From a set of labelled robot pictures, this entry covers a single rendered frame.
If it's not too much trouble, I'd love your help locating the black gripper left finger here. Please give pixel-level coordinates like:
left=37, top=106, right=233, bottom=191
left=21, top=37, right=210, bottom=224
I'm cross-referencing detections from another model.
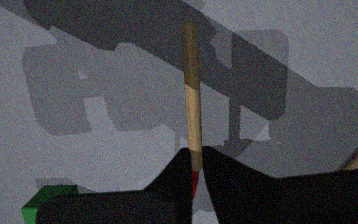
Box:
left=35, top=147, right=193, bottom=224

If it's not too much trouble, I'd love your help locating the red string with wooden stick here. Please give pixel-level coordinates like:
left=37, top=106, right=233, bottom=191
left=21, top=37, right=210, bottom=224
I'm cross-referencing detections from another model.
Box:
left=181, top=20, right=203, bottom=199

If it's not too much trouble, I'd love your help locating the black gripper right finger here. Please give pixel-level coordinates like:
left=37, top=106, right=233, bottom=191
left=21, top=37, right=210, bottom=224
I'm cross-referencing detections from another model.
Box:
left=202, top=146, right=358, bottom=224

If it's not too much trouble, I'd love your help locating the green cube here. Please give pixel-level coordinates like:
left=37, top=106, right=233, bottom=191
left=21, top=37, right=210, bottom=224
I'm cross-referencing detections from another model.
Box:
left=21, top=185, right=79, bottom=224

